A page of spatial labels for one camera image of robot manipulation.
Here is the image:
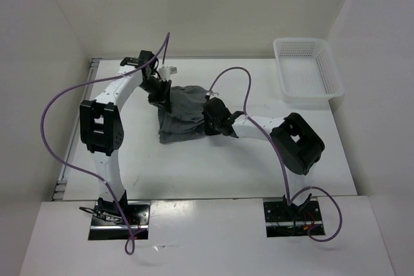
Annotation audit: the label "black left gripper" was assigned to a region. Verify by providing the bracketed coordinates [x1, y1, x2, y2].
[138, 76, 171, 113]

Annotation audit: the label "grey shorts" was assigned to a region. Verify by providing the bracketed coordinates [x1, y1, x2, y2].
[157, 85, 207, 144]

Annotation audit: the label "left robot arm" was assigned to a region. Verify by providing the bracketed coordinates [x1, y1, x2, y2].
[80, 50, 177, 224]

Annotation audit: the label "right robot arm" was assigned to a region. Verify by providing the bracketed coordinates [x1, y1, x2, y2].
[202, 97, 325, 220]

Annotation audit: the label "white plastic basket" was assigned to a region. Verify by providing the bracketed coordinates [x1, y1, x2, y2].
[273, 37, 344, 105]

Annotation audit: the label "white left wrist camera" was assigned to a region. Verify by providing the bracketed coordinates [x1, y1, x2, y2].
[158, 66, 177, 81]

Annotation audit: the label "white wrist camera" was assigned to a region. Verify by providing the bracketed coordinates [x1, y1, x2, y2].
[158, 66, 177, 81]
[205, 92, 219, 100]

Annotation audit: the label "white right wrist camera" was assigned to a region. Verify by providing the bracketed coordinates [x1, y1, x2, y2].
[205, 92, 219, 100]

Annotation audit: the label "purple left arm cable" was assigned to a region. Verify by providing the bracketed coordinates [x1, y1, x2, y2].
[40, 32, 171, 255]

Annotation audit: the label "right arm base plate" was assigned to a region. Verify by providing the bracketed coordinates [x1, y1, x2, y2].
[263, 198, 325, 238]

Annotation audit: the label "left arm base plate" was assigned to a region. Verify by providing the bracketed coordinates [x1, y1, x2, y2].
[80, 200, 151, 240]

